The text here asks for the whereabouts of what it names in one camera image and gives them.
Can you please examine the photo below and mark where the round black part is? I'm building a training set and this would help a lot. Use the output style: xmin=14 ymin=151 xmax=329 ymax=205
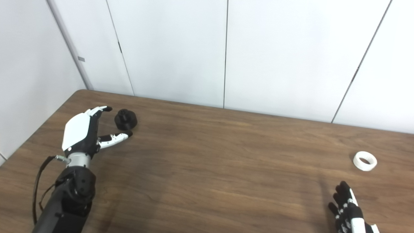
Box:
xmin=114 ymin=109 xmax=138 ymax=131

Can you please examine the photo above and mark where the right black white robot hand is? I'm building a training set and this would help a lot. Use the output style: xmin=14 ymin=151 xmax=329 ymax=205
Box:
xmin=328 ymin=181 xmax=380 ymax=233

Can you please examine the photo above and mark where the white ring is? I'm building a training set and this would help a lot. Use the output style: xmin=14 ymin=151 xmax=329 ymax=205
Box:
xmin=353 ymin=151 xmax=378 ymax=172

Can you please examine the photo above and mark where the grey wall corner trim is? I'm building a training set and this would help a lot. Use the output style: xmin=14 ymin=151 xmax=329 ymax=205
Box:
xmin=46 ymin=0 xmax=94 ymax=91

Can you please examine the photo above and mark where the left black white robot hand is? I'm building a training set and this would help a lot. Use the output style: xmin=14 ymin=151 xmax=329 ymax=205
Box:
xmin=61 ymin=106 xmax=133 ymax=160

